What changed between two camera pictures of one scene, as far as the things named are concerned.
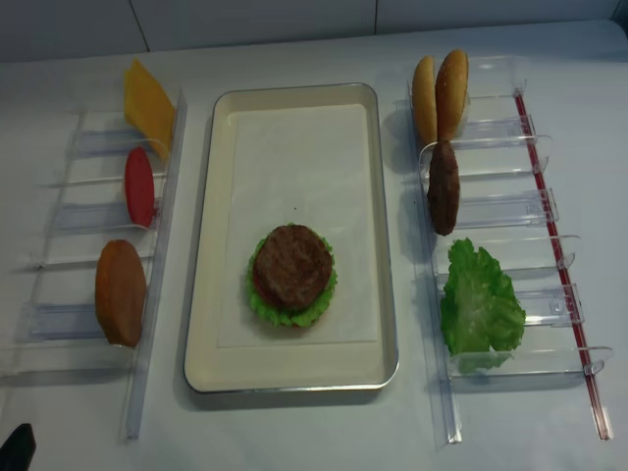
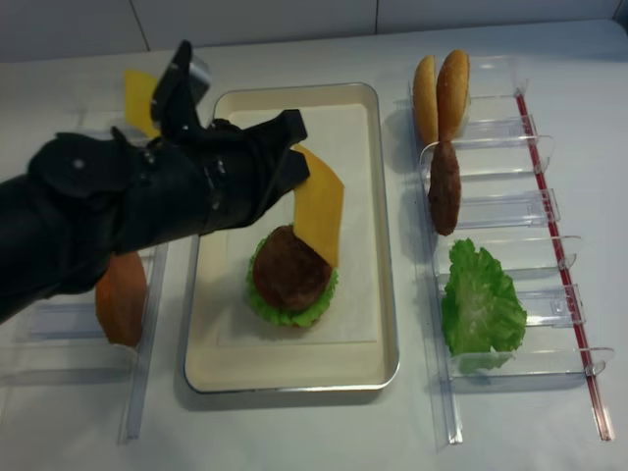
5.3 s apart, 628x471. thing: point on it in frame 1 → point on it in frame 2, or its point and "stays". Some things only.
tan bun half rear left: x=425 y=101 stays
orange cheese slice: x=147 y=107 → x=318 y=207
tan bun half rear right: x=450 y=92 stays
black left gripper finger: x=17 y=451 → x=222 y=179
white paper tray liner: x=332 y=164 stays
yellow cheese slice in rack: x=147 y=107 stays
